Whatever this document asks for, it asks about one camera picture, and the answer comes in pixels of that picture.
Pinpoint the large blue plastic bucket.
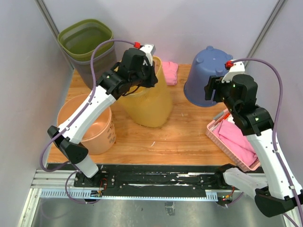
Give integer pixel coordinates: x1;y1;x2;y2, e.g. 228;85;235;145
184;46;233;107

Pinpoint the yellow slatted waste bin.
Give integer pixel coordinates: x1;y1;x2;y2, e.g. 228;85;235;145
117;56;173;128

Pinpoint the peach cartoon plastic bucket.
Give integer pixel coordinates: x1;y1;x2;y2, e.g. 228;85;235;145
57;94;116;155

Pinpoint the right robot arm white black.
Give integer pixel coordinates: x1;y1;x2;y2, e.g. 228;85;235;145
205;74;303;217

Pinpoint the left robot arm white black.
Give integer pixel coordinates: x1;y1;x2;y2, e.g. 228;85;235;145
47;44;158;187

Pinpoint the folded pink shirt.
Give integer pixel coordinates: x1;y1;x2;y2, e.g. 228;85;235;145
162;61;178;86

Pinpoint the white cloth in basket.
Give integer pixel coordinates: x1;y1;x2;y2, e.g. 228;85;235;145
226;116;234;124

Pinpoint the grey mesh waste bin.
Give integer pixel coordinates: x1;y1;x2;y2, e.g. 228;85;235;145
68;45;117;90

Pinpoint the pink perforated basket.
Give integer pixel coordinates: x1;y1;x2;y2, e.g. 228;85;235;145
206;109;260;172

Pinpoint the pink towel in basket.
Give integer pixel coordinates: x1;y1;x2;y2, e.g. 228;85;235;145
214;120;257;166

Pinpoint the green mesh waste bin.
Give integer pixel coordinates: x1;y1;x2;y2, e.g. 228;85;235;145
57;19;114;61

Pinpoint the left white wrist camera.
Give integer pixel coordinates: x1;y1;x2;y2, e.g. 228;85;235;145
140;44;156;66

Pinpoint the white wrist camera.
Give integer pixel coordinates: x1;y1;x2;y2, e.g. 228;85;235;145
140;44;156;66
222;61;245;83

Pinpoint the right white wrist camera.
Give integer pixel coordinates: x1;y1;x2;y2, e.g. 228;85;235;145
222;61;245;83

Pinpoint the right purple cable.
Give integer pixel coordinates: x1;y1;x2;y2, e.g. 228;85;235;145
224;58;303;227

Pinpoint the purple cable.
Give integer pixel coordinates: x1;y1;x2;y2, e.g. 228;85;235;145
39;39;140;204
224;58;303;227

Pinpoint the left aluminium frame post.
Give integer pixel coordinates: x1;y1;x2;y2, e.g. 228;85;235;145
34;0;75;70

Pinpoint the aluminium frame post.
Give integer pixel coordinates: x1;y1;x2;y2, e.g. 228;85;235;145
34;0;75;70
247;0;288;58

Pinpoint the right aluminium frame post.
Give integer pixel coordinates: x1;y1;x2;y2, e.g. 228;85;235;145
247;0;288;58

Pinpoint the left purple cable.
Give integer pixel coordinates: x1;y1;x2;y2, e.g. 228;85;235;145
39;39;140;204

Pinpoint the white slotted cable duct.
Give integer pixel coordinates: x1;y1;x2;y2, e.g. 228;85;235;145
40;189;218;202

